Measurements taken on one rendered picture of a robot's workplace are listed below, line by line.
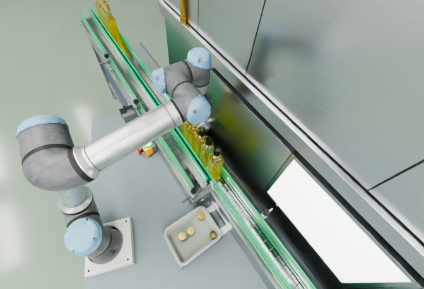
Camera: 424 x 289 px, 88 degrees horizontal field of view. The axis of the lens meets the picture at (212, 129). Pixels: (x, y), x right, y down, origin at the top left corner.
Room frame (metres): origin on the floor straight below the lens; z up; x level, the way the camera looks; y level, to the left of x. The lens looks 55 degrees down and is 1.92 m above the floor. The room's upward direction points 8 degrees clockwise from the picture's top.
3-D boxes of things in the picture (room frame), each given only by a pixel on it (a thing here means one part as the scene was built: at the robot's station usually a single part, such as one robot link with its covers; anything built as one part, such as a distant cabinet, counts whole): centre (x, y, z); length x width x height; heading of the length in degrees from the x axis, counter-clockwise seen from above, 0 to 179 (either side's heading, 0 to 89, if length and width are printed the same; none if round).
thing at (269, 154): (0.40, -0.26, 1.15); 0.90 x 0.03 x 0.34; 41
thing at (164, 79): (0.50, 0.14, 1.45); 0.11 x 0.11 x 0.08; 39
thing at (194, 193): (0.34, 0.02, 0.95); 0.17 x 0.03 x 0.12; 131
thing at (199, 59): (0.58, 0.07, 1.45); 0.09 x 0.08 x 0.11; 129
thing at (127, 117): (0.83, 0.54, 0.79); 0.08 x 0.08 x 0.08; 41
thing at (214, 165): (0.46, -0.03, 0.99); 0.06 x 0.06 x 0.21; 40
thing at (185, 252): (0.19, 0.02, 0.80); 0.22 x 0.17 x 0.09; 131
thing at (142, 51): (1.08, 0.36, 0.84); 0.95 x 0.09 x 0.11; 41
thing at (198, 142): (0.55, 0.04, 0.99); 0.06 x 0.06 x 0.21; 41
